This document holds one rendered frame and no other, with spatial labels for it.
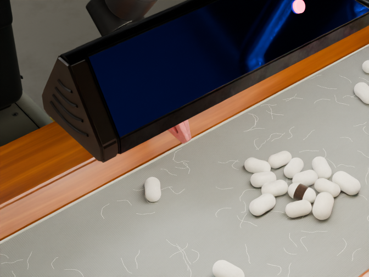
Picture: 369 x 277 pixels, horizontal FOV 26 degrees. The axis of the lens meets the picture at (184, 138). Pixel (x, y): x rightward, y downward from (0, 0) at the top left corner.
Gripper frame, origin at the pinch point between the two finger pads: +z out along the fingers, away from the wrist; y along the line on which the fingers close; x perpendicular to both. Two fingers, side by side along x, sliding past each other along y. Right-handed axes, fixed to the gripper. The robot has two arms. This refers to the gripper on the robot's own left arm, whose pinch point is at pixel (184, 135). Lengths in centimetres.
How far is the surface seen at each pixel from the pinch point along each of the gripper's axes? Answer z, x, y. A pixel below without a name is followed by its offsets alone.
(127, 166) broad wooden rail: -0.3, 6.4, -5.6
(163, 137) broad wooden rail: -1.4, 6.2, 0.8
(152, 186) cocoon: 3.6, 1.7, -6.2
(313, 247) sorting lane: 18.5, -7.9, 3.1
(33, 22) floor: -67, 153, 57
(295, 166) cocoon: 9.9, -3.4, 9.6
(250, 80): 0.9, -33.3, -11.2
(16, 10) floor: -74, 159, 57
